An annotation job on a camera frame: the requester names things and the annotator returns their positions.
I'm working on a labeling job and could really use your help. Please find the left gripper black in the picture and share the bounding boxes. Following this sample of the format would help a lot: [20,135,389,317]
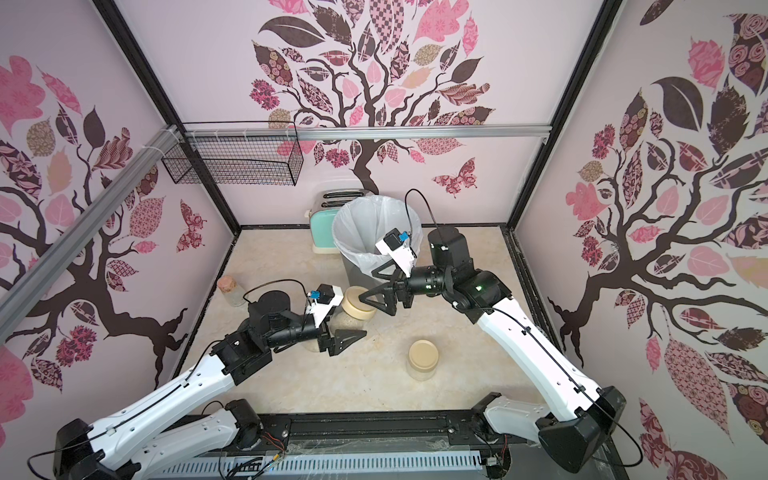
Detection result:
[268,313,368,355]

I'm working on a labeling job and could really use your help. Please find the aluminium rail back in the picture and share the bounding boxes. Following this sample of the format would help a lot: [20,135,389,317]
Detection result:
[184,123,552,141]

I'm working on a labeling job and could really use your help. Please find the black wire basket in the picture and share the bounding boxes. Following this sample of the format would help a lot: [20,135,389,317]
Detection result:
[162,120,304,186]

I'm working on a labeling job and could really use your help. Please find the grey trash bin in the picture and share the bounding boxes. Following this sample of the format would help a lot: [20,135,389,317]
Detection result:
[341,252,388,290]

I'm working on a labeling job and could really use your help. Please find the white slotted cable duct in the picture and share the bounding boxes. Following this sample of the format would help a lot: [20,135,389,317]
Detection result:
[152,451,485,479]

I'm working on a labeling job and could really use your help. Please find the aluminium rail left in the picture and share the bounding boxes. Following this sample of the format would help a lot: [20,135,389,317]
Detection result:
[1,125,180,341]

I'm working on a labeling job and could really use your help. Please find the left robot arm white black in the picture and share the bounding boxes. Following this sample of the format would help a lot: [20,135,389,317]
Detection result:
[49,284,366,479]

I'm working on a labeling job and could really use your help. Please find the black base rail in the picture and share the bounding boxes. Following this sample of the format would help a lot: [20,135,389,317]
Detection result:
[110,406,628,480]

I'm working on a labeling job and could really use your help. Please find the white trash bag liner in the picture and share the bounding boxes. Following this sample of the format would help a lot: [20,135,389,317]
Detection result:
[332,195,424,276]

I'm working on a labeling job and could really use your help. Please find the small jar pink lid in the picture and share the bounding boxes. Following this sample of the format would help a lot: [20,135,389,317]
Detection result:
[217,275,247,308]

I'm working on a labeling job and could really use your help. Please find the aluminium rail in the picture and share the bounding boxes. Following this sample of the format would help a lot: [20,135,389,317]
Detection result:
[184,123,552,141]
[1,125,180,341]

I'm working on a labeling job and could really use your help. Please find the mint green toaster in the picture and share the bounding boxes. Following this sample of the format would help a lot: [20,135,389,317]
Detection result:
[306,189,370,254]

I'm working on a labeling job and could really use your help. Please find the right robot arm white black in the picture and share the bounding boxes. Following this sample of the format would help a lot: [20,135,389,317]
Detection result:
[359,227,626,473]

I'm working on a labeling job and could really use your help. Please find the glass jar tan lid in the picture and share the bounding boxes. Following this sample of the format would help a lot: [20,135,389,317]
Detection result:
[329,286,378,336]
[301,340,320,353]
[406,339,440,381]

